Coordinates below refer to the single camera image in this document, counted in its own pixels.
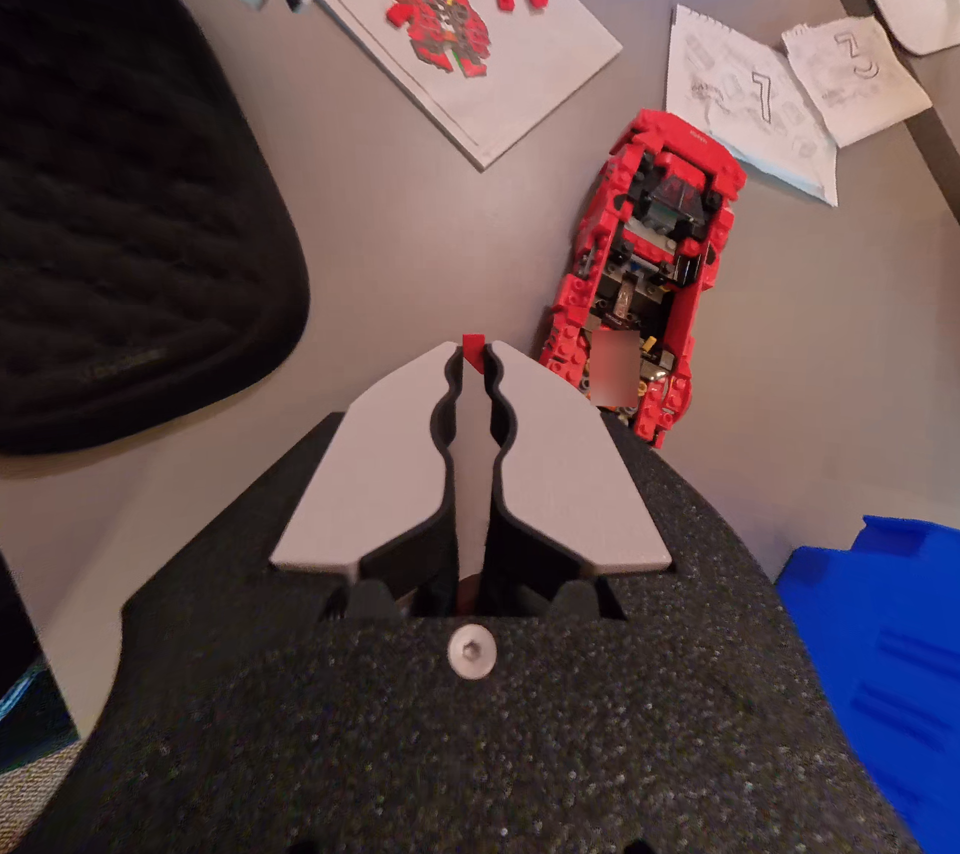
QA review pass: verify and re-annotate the red toy brick car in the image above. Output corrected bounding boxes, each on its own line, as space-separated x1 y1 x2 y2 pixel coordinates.
537 109 749 450

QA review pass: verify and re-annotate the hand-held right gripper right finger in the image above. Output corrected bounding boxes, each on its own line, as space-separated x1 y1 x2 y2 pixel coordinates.
483 339 675 578

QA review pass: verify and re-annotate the blue plastic bin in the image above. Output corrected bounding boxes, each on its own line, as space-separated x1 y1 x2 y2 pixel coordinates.
775 514 960 854

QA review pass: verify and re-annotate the printed white paper bag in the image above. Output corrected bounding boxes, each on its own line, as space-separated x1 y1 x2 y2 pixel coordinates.
664 4 840 208
781 15 934 149

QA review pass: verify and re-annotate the black padded seat cushion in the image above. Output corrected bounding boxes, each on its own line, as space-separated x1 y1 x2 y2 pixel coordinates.
0 0 312 458

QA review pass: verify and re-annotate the white instruction booklet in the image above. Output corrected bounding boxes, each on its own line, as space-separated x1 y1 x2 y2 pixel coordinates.
288 0 624 173

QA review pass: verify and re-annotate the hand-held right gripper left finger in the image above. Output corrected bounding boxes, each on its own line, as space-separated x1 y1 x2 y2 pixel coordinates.
267 341 462 582

